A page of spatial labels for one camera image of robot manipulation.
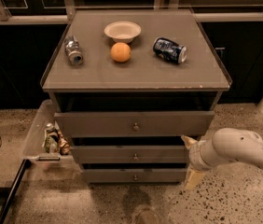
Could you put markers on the grey bottom drawer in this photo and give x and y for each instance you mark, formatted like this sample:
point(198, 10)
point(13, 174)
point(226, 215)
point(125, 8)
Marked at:
point(135, 175)

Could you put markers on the crushed blue can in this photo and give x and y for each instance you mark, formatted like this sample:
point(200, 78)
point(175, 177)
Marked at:
point(170, 51)

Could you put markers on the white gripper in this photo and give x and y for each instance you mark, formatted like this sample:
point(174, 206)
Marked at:
point(194, 156)

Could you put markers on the crushed silver can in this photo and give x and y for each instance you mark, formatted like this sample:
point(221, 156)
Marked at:
point(72, 50)

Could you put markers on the grey top drawer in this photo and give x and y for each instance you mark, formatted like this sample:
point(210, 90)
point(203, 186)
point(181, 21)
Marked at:
point(124, 124)

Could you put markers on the brown snack bag in bin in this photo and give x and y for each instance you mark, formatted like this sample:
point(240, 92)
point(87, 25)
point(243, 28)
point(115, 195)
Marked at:
point(63, 144)

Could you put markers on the grey drawer cabinet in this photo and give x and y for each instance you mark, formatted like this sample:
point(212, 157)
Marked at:
point(145, 83)

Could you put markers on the green bottle in bin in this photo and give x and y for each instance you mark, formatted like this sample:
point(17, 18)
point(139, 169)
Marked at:
point(51, 140)

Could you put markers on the orange fruit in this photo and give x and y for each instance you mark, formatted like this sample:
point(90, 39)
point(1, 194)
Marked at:
point(120, 52)

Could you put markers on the clear plastic bin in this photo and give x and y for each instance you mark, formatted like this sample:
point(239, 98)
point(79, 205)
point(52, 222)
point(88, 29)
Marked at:
point(33, 149)

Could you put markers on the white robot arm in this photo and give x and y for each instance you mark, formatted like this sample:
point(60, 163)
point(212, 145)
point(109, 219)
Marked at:
point(227, 145)

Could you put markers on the grey drawer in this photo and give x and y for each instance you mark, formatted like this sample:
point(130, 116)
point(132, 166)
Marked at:
point(130, 154)
point(124, 124)
point(135, 175)

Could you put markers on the white paper bowl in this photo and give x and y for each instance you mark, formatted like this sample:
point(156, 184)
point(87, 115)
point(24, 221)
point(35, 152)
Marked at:
point(122, 31)

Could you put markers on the black floor rail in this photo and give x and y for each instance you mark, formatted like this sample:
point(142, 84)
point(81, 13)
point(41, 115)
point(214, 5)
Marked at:
point(11, 192)

